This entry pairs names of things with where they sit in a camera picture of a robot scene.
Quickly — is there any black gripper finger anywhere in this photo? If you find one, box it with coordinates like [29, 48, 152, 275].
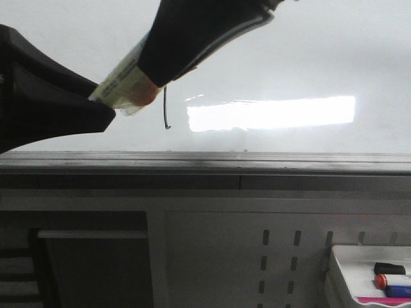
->
[137, 0, 280, 87]
[1, 25, 116, 153]

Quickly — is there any red capped whiteboard marker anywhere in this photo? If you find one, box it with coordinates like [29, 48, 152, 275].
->
[374, 273, 411, 289]

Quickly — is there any blue capped whiteboard marker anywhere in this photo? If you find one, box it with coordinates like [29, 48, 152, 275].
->
[385, 285, 411, 298]

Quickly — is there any grey perforated metal panel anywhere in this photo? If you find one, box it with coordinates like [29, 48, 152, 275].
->
[147, 191, 410, 307]

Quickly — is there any white plastic marker tray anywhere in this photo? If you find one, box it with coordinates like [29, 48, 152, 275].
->
[324, 245, 410, 307]

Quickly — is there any white whiteboard with aluminium frame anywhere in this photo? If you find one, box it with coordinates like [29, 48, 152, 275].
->
[1, 1, 410, 174]

